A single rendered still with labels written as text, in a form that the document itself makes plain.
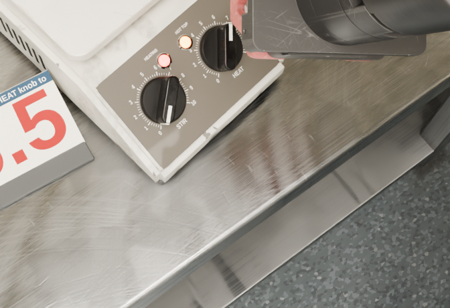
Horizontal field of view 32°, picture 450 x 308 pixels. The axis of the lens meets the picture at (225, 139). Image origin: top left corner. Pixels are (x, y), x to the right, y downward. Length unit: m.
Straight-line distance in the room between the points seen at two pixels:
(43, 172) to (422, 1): 0.33
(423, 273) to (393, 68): 0.78
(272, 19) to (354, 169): 0.93
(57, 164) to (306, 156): 0.18
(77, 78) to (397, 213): 0.93
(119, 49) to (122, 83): 0.02
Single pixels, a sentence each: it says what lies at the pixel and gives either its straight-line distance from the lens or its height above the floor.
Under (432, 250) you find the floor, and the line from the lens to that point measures 1.38.
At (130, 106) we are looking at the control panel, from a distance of 0.53.
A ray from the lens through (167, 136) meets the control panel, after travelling 0.53.
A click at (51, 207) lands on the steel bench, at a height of 0.75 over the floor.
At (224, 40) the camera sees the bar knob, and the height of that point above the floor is 0.82.
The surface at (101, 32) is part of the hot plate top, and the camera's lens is 0.51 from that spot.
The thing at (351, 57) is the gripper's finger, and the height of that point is 0.92.
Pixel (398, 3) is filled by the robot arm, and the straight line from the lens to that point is 0.33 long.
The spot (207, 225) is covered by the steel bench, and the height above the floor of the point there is 0.75.
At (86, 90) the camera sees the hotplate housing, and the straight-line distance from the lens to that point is 0.52.
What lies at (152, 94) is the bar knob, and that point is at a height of 0.81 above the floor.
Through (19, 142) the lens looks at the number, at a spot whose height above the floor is 0.77.
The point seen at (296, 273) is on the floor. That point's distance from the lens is 1.32.
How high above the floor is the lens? 1.29
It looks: 69 degrees down
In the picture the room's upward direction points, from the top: 6 degrees clockwise
